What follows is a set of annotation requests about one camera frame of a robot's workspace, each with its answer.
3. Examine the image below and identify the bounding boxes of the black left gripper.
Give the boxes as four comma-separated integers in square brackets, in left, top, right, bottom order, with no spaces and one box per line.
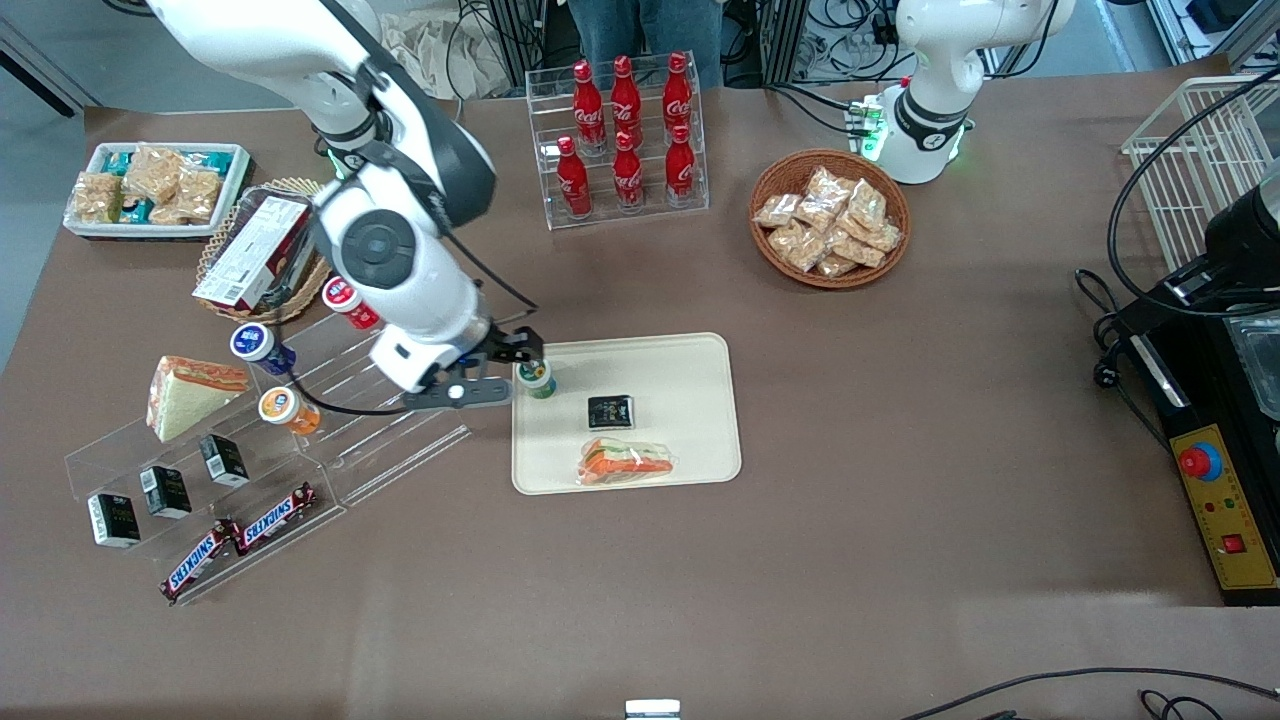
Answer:
[1158,184,1280,313]

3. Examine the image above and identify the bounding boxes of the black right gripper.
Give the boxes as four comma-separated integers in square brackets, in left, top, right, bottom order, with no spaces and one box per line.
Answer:
[440,327,547,387]

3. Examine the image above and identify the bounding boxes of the cream serving tray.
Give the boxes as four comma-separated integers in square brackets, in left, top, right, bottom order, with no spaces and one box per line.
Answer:
[511,332,744,497]

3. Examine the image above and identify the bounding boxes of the red gum bottle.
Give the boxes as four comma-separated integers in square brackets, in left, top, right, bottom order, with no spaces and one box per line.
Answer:
[321,276,382,332]

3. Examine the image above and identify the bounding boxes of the orange gum bottle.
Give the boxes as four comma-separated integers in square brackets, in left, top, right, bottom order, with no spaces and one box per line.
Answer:
[257,386,324,438]

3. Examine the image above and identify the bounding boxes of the blue gum bottle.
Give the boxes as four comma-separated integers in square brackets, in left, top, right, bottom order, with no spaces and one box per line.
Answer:
[229,322,298,378]

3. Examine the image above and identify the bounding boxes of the white rectangular snack tray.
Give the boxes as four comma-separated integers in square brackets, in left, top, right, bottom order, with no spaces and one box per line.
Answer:
[62,142,254,244]

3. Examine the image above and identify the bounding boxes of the small black packet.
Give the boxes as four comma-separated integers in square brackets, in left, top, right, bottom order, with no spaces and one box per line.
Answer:
[586,394,637,432]

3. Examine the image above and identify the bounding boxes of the transparent plastic box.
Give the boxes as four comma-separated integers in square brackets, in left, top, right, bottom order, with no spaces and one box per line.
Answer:
[1224,314,1280,423]

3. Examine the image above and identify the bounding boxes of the wrapped sandwich with orange filling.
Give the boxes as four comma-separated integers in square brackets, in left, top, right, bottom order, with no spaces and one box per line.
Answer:
[576,437,677,489]

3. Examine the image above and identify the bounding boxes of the black control box yellow panel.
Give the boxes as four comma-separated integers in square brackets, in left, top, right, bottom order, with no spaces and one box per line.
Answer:
[1117,298,1280,609]

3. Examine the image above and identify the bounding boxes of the clear acrylic tiered stand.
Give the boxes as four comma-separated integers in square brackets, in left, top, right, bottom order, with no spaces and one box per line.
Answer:
[63,288,473,608]

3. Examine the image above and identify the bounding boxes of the red Coca-Cola bottle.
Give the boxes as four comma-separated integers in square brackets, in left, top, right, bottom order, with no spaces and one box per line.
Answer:
[661,51,695,137]
[610,54,644,147]
[664,123,699,210]
[571,59,608,153]
[555,135,594,220]
[611,129,647,214]

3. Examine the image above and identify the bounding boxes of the red emergency stop button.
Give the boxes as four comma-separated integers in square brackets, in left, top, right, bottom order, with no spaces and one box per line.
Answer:
[1177,439,1224,484]

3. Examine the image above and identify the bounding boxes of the clear acrylic bottle rack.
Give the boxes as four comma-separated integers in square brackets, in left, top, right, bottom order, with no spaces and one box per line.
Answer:
[525,61,712,233]

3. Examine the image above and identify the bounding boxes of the red box with white label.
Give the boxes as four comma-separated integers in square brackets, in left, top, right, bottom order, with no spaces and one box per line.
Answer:
[191,194,314,312]

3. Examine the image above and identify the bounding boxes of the Snickers bar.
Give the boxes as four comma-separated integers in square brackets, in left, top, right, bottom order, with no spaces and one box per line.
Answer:
[231,482,320,557]
[159,519,242,604]

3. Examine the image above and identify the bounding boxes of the small black box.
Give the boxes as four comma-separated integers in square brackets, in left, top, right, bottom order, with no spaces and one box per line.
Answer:
[138,465,193,520]
[198,433,251,490]
[87,492,142,549]

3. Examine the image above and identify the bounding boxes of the clear plastic food container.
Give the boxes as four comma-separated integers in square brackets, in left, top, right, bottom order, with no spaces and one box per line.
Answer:
[224,184,331,293]

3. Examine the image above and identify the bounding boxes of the oval wicker basket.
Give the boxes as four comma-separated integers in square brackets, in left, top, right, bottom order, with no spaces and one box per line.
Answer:
[195,178,341,327]

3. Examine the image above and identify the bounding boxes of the round wicker basket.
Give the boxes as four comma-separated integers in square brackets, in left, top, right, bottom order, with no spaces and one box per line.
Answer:
[747,149,913,292]

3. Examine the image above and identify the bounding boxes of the wrapped triangle sandwich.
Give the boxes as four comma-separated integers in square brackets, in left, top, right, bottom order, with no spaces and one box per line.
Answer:
[146,356,250,445]

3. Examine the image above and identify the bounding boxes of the person in blue jeans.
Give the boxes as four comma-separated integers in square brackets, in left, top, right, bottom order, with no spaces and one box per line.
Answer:
[567,0,724,90]

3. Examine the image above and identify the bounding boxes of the rice cracker snack pack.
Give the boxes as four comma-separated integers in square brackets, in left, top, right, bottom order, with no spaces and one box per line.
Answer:
[71,171,124,224]
[122,144,188,203]
[174,167,224,225]

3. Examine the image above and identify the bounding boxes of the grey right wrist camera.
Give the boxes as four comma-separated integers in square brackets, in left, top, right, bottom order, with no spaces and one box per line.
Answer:
[402,377,514,413]

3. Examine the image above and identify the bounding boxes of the white wire basket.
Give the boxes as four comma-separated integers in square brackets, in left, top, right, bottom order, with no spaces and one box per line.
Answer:
[1120,74,1280,277]

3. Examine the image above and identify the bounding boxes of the black looping cable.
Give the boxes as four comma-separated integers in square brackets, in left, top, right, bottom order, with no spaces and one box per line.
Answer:
[1105,64,1280,320]

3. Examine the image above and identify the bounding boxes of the black cable with plug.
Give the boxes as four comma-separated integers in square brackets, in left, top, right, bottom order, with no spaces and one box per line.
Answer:
[1074,267,1171,451]

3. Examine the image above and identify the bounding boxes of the black base cables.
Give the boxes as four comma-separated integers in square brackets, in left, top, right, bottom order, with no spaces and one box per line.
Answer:
[768,82,873,137]

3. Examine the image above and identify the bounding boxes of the long black cable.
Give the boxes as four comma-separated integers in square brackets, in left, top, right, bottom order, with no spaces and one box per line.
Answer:
[898,667,1280,720]

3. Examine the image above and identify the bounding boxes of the curled black cable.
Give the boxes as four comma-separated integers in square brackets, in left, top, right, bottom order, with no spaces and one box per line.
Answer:
[1137,687,1228,720]

